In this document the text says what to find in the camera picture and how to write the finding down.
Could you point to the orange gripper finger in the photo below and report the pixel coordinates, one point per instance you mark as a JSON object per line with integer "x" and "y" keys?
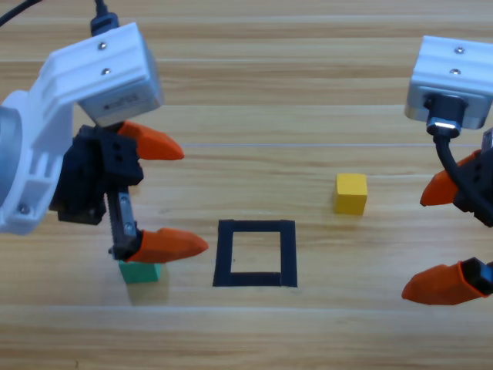
{"x": 169, "y": 246}

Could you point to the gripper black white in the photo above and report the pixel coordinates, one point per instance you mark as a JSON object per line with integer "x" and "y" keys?
{"x": 42, "y": 154}
{"x": 483, "y": 185}

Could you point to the green wooden block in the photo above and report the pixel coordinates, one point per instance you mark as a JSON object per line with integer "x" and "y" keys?
{"x": 142, "y": 274}

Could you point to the yellow wooden block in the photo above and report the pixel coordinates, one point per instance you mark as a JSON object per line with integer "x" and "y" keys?
{"x": 349, "y": 194}

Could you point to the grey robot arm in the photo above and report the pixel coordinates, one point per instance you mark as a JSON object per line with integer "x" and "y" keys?
{"x": 5, "y": 154}

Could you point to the black tape square outline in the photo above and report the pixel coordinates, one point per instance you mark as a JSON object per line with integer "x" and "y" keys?
{"x": 223, "y": 254}

